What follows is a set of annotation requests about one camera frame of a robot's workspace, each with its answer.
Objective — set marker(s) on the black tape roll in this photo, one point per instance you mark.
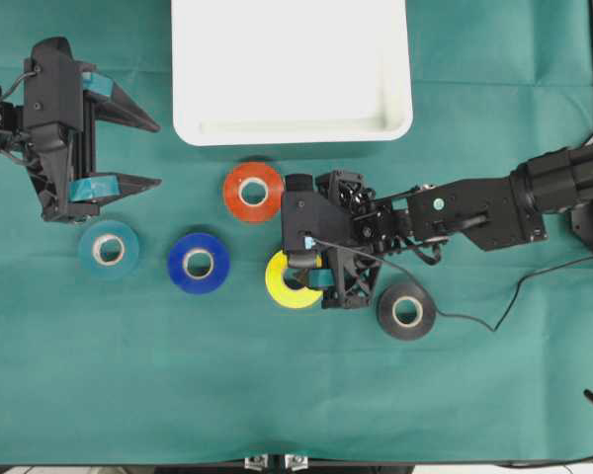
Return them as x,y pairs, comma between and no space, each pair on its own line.
406,311

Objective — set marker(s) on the teal tape roll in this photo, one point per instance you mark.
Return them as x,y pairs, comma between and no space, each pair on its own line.
109,250

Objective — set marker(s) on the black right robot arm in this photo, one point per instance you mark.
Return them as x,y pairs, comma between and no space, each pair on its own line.
492,213

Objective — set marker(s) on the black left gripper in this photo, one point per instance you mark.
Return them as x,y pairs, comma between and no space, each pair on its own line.
60,133

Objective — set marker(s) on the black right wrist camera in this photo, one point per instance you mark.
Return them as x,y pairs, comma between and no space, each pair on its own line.
310,213

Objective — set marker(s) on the metal table clamp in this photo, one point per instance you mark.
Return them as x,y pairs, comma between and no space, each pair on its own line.
257,463
296,462

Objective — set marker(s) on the white plastic case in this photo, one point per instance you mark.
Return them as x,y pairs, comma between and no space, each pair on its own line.
280,72

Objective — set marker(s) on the red tape roll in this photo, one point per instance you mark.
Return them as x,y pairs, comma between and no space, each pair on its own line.
252,192

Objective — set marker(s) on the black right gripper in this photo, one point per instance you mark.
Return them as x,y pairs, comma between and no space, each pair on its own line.
345,272

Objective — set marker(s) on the yellow tape roll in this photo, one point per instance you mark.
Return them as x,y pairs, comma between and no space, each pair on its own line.
279,290

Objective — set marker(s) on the metal table clamp left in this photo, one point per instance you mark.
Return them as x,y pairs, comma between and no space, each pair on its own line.
257,463

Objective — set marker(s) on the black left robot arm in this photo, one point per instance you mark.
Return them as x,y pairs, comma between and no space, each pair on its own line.
13,138

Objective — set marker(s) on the blue tape roll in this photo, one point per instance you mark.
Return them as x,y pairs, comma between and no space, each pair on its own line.
198,263

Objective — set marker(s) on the metal table clamp right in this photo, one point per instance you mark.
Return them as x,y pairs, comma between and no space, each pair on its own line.
296,462

